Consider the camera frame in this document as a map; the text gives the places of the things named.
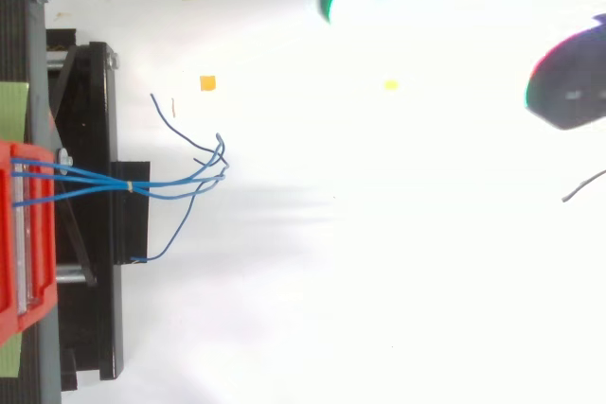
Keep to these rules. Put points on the red bin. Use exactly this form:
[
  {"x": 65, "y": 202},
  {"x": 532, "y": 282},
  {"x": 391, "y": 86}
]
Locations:
[{"x": 38, "y": 233}]

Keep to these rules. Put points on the black stand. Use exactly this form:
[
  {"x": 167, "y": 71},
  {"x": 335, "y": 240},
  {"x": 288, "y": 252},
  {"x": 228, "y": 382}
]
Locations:
[{"x": 94, "y": 139}]

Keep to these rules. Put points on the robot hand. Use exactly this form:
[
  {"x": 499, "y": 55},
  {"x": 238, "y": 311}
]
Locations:
[{"x": 565, "y": 87}]

